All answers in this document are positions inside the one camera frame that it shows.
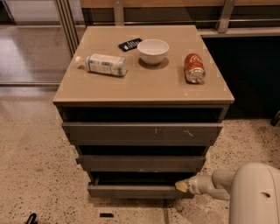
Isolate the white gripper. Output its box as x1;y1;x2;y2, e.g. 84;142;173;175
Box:
175;175;215;195

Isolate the grey drawer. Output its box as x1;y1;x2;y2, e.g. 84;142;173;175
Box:
87;172;193;200
78;155;206;172
62;122;223;146

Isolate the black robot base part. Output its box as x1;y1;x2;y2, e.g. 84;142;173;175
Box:
270;110;280;127

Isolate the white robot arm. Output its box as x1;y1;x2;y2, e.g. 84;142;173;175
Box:
175;162;280;224

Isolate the grey drawer cabinet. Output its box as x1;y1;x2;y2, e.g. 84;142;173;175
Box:
52;24;235;202

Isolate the red soda can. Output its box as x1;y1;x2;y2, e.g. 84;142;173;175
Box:
184;53;206;84

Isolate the clear plastic water bottle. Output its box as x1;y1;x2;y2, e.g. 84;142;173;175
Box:
75;53;127;77

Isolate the white ceramic bowl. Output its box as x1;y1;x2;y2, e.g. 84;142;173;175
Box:
137;39;169;65

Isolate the black snack packet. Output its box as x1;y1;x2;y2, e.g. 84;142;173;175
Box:
118;38;143;52

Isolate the black object floor corner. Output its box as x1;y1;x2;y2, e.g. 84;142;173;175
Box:
25;213;38;224

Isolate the metal railing frame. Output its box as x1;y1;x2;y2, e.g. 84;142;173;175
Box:
51;0;280;54

